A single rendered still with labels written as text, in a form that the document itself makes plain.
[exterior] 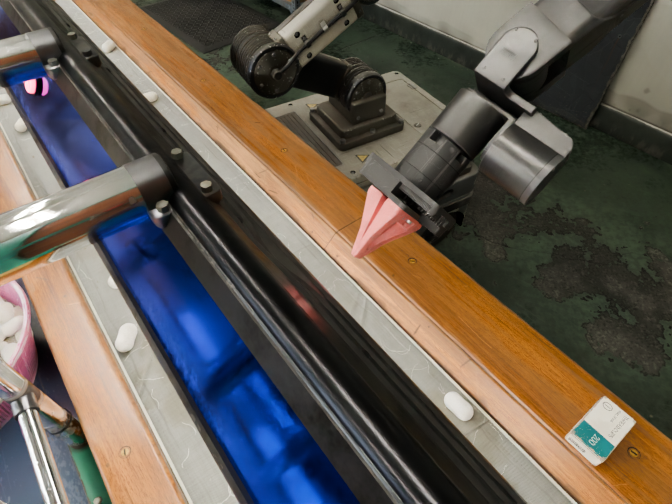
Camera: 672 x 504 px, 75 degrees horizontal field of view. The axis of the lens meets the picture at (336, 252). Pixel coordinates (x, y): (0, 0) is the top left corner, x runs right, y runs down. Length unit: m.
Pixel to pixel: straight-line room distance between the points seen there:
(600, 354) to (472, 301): 1.05
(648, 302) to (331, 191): 1.34
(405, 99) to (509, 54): 1.05
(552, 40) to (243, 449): 0.42
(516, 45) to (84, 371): 0.56
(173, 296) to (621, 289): 1.69
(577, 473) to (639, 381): 1.09
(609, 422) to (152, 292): 0.46
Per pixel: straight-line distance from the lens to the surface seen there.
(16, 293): 0.71
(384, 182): 0.46
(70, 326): 0.63
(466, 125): 0.46
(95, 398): 0.56
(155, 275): 0.20
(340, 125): 1.28
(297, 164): 0.75
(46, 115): 0.34
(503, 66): 0.47
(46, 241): 0.19
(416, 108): 1.47
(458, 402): 0.52
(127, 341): 0.59
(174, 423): 0.55
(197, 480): 0.52
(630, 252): 1.94
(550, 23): 0.49
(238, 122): 0.87
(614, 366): 1.60
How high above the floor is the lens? 1.23
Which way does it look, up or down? 50 degrees down
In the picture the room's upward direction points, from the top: straight up
